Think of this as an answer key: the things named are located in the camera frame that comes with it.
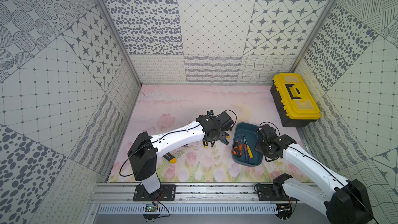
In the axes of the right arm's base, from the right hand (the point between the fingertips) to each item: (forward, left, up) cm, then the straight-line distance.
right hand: (261, 150), depth 82 cm
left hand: (+5, +22, +10) cm, 25 cm away
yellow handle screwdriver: (+2, +5, -5) cm, 7 cm away
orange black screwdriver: (+1, +13, -3) cm, 14 cm away
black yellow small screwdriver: (+4, +31, -2) cm, 31 cm away
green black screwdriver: (+7, +19, -3) cm, 20 cm away
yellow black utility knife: (-4, +49, -3) cm, 49 cm away
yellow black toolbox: (+22, -22, +11) cm, 33 cm away
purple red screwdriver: (+2, +7, -4) cm, 9 cm away
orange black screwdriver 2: (-1, +11, -3) cm, 12 cm away
